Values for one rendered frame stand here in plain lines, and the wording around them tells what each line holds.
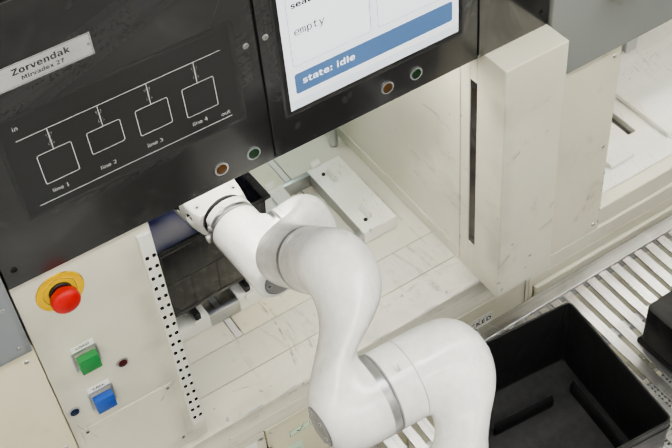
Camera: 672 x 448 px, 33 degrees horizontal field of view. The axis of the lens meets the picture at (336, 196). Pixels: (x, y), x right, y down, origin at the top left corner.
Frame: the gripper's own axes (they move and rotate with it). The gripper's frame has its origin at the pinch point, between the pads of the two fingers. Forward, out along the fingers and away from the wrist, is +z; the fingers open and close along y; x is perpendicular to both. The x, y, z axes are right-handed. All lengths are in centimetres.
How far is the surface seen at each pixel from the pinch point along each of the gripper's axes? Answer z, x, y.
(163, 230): 1.2, -14.5, -4.8
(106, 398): -27.7, -8.5, -29.8
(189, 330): -8.1, -30.6, -8.2
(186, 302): -8.3, -23.0, -7.5
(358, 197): -2.1, -29.8, 33.8
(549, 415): -55, -43, 35
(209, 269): -8.6, -17.9, -2.1
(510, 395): -48, -43, 32
